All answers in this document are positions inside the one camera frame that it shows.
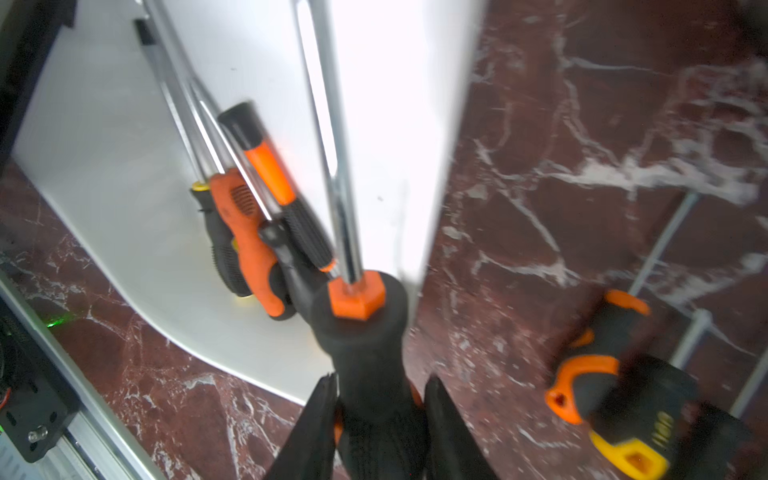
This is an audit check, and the black yellow screwdriver long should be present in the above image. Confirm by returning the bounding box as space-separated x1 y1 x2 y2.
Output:
587 308 715 480

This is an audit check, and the slim black orange screwdriver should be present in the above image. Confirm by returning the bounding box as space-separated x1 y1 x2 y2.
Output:
217 102 336 274

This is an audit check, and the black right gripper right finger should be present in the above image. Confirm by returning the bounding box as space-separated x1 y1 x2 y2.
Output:
425 374 498 480

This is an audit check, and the black yellow screwdriver short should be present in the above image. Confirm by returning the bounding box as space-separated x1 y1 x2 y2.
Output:
672 351 767 479

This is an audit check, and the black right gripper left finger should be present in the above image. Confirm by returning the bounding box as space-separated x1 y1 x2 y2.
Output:
264 373 338 480

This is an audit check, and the black orange hex screwdriver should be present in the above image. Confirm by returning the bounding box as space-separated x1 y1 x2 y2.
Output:
295 1 428 479

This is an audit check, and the aluminium front rail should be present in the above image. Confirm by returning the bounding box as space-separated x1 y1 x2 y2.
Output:
1 276 164 479

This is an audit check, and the black yellow screwdriver in box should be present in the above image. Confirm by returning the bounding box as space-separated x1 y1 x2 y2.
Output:
133 18 251 297

